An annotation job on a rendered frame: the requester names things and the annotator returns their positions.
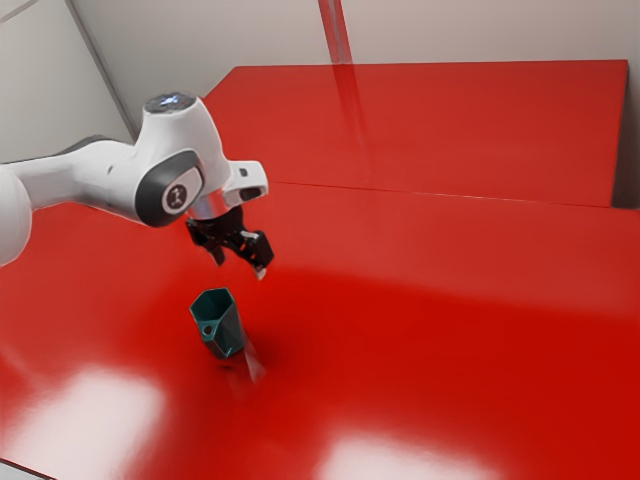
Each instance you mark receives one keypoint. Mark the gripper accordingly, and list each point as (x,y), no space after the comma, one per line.
(231,237)

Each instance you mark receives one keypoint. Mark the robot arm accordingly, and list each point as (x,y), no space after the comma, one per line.
(100,175)

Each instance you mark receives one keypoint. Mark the teal faceted mug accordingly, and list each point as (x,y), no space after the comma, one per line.
(220,325)

